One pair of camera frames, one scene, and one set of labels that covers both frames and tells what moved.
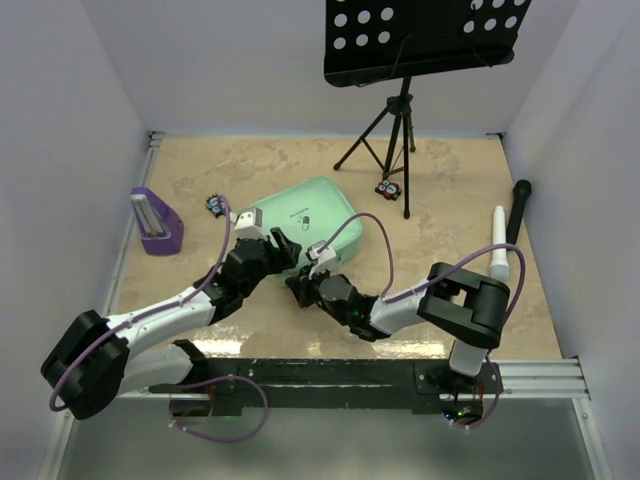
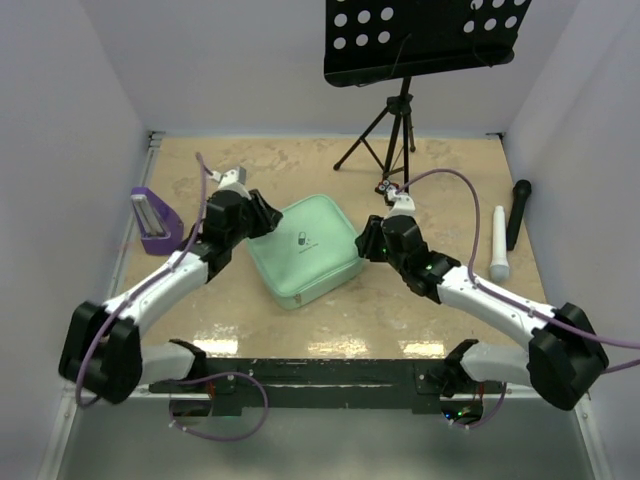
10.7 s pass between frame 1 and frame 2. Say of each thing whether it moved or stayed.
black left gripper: moved
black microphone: stayed
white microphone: stayed
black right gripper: moved
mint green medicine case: moved
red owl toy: stayed
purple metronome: stayed
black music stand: stayed
